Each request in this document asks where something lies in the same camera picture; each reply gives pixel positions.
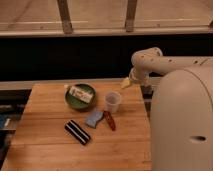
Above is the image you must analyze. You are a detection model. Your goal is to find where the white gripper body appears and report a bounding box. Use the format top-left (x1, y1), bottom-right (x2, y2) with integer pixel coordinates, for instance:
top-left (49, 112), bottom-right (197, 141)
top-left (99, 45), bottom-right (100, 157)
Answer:
top-left (129, 68), bottom-right (149, 85)

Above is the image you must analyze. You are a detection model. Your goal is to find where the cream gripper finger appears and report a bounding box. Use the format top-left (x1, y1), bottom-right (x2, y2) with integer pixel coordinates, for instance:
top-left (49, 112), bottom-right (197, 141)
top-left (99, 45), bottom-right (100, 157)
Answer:
top-left (121, 77), bottom-right (131, 89)

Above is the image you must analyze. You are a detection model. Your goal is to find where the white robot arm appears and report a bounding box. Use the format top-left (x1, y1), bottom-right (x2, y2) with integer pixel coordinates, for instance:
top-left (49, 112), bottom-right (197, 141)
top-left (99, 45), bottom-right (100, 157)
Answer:
top-left (122, 47), bottom-right (213, 171)

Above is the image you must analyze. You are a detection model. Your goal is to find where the clear plastic cup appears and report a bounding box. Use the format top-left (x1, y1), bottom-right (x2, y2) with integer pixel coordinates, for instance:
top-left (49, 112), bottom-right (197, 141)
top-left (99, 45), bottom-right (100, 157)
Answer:
top-left (104, 91), bottom-right (121, 113)

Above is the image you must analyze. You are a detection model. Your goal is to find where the green bowl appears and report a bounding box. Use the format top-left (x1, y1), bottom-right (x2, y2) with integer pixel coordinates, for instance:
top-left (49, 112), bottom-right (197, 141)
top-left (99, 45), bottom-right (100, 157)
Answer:
top-left (64, 84), bottom-right (96, 110)

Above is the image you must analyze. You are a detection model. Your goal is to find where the white toothpaste tube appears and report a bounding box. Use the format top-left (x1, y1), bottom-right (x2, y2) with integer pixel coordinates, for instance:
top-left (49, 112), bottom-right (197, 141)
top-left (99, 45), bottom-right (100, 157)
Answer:
top-left (65, 85), bottom-right (93, 104)

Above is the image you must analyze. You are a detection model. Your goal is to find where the black striped rectangular block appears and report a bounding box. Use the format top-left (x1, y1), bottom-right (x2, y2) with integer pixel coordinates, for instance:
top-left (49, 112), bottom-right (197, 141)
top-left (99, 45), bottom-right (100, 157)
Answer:
top-left (65, 120), bottom-right (91, 145)

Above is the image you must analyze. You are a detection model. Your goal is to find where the right metal window post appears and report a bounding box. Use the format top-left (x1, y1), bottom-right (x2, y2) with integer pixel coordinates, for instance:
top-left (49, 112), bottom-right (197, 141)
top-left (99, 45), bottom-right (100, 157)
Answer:
top-left (125, 0), bottom-right (137, 32)

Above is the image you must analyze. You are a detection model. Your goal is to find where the metal window post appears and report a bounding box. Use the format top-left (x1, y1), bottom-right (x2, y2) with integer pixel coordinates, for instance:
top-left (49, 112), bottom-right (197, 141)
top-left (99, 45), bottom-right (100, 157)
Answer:
top-left (125, 0), bottom-right (137, 32)
top-left (57, 0), bottom-right (73, 34)

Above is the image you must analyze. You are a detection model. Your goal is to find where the left metal window post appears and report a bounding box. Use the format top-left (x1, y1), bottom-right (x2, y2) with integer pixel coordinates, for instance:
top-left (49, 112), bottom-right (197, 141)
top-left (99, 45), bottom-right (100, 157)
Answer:
top-left (57, 0), bottom-right (73, 34)

